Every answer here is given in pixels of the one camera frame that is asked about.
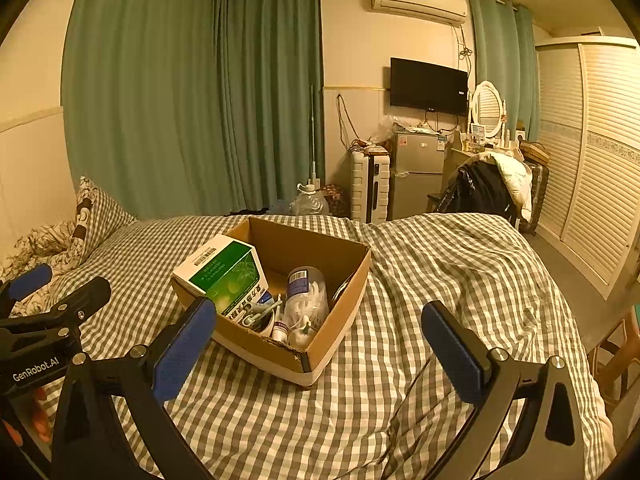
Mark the clear plastic bag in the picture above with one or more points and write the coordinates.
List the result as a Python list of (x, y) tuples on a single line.
[(384, 132)]

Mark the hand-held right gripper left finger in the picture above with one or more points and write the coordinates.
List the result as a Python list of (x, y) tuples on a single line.
[(185, 355)]

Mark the grey checked pillow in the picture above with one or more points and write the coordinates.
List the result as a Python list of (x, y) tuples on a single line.
[(107, 220)]

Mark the large clear water bottle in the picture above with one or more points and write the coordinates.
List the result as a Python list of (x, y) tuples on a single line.
[(310, 202)]

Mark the cardboard box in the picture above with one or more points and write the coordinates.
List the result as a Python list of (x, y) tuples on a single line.
[(330, 330)]

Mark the black wall television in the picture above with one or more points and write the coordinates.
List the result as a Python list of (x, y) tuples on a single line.
[(429, 85)]

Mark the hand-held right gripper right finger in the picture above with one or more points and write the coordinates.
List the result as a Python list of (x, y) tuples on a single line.
[(455, 355)]

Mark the grey checked bed sheet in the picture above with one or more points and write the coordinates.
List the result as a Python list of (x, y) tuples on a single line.
[(425, 270)]

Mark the white air conditioner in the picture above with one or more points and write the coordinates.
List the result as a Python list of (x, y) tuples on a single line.
[(417, 2)]

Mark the white figurine toy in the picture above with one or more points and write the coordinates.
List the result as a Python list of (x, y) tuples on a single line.
[(302, 337)]

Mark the white louvred wardrobe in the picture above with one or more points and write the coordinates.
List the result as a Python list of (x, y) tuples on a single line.
[(590, 160)]

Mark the brown patterned cushion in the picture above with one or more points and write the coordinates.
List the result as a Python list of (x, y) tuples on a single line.
[(84, 217)]

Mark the white ointment tube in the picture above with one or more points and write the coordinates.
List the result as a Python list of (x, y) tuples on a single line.
[(279, 331)]

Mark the wooden dressing table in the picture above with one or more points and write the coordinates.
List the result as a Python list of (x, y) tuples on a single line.
[(457, 160)]

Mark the person's left hand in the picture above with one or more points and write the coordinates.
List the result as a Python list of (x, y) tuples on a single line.
[(40, 410)]

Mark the white padded jacket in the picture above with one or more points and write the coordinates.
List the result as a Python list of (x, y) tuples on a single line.
[(515, 177)]

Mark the floral white blanket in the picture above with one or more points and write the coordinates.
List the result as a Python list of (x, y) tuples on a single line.
[(45, 245)]

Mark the silver small fridge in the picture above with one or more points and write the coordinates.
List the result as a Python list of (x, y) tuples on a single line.
[(417, 175)]

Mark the black jacket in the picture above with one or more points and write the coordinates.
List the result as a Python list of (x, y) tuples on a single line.
[(480, 190)]

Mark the dark floral bag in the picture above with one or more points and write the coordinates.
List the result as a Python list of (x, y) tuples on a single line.
[(336, 200)]

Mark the white ribbed suitcase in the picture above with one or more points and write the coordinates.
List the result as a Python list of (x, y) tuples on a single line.
[(367, 187)]

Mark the clear cotton swab jar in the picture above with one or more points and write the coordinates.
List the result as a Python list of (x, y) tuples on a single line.
[(307, 295)]

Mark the brown suitcase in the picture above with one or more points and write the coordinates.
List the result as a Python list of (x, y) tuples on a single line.
[(536, 195)]

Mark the green and white carton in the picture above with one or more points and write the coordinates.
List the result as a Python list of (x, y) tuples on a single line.
[(220, 275)]

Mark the white oval vanity mirror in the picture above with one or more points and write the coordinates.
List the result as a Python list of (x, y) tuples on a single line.
[(487, 107)]

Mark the thin white pole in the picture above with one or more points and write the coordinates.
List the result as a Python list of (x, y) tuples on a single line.
[(313, 135)]

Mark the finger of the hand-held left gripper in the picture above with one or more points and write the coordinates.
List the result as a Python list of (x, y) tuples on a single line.
[(30, 280), (75, 300)]

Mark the wooden chair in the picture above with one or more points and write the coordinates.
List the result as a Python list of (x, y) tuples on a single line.
[(615, 360)]

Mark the narrow green curtain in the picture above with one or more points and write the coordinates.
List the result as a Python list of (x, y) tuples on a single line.
[(505, 60)]

